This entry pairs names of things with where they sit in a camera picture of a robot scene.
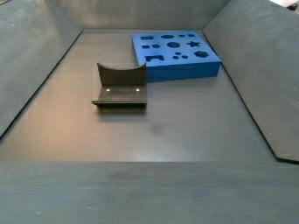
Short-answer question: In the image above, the black curved holder stand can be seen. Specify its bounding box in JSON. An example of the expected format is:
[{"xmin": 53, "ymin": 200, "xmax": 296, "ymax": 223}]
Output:
[{"xmin": 92, "ymin": 63, "xmax": 146, "ymax": 107}]

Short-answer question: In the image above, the blue shape sorter box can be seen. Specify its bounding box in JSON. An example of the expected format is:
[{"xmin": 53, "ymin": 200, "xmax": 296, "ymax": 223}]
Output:
[{"xmin": 132, "ymin": 31, "xmax": 221, "ymax": 82}]

